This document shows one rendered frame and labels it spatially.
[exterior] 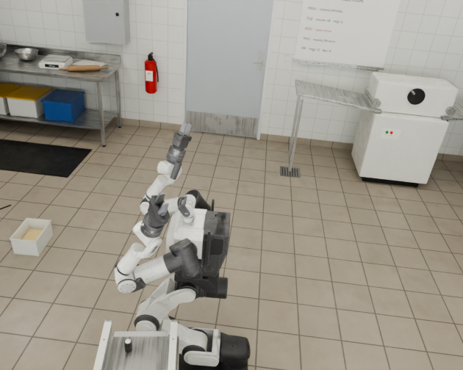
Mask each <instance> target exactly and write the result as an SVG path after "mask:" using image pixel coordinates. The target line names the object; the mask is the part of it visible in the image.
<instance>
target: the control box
mask: <svg viewBox="0 0 463 370"><path fill-rule="evenodd" d="M126 336H168V331H115V333H114V337H126Z"/></svg>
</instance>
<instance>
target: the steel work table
mask: <svg viewBox="0 0 463 370"><path fill-rule="evenodd" d="M2 44H5V45H6V46H7V48H6V52H5V54H4V56H2V57H0V72H7V73H20V74H27V75H34V76H48V77H54V78H61V79H75V80H82V81H95V82H96V85H97V94H98V110H97V109H85V110H84V111H83V113H81V114H80V116H78V118H77V119H75V121H73V122H65V121H58V120H46V119H45V114H42V115H41V116H39V118H32V117H19V116H12V115H10V113H8V114H7V115H0V119H3V120H16V121H23V122H30V123H42V124H49V125H56V126H68V127H75V128H88V129H95V130H101V144H102V147H106V140H105V130H104V128H105V127H106V126H107V124H108V123H109V122H110V121H111V120H112V119H113V118H114V117H115V116H116V115H117V116H118V128H121V103H120V90H119V78H118V69H119V67H120V66H121V56H120V55H112V54H99V53H92V52H84V51H71V50H64V49H56V48H43V47H36V46H23V45H15V44H7V43H2ZM20 48H34V49H37V50H38V55H37V56H36V58H34V59H32V60H24V59H20V58H19V57H18V56H17V55H16V54H15V50H16V49H20ZM49 54H50V55H60V56H71V58H73V63H76V62H79V61H82V60H83V59H86V60H90V61H95V62H103V63H107V65H104V66H102V67H108V68H104V69H100V70H90V71H68V70H57V69H47V68H40V66H39V62H40V61H42V59H43V58H44V57H46V56H48V55H49ZM73 63H72V64H73ZM72 64H71V65H70V66H75V65H72ZM114 72H115V92H116V104H117V112H111V111H104V110H103V103H102V94H101V82H103V80H105V79H106V78H107V77H108V76H110V75H111V74H112V73H114Z"/></svg>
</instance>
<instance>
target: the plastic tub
mask: <svg viewBox="0 0 463 370"><path fill-rule="evenodd" d="M52 236H53V231H52V226H51V220H42V219H33V218H26V219H25V220H24V221H23V223H22V224H21V225H20V226H19V228H18V229H17V230H16V232H15V233H14V234H13V235H12V236H11V237H10V241H11V244H12V249H13V252H14V254H20V255H35V256H39V255H40V254H41V252H42V251H43V249H44V248H45V246H46V245H47V244H48V242H49V240H50V239H51V237H52Z"/></svg>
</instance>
